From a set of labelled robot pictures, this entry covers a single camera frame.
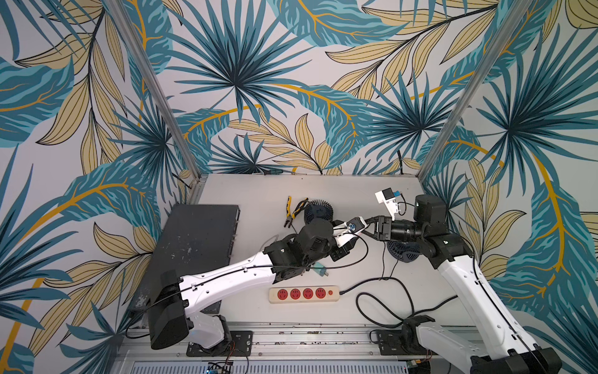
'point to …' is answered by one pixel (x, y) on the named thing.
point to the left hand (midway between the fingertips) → (351, 232)
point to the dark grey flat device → (196, 238)
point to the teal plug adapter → (320, 269)
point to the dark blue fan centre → (318, 216)
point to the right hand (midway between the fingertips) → (344, 237)
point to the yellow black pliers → (290, 216)
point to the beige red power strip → (313, 294)
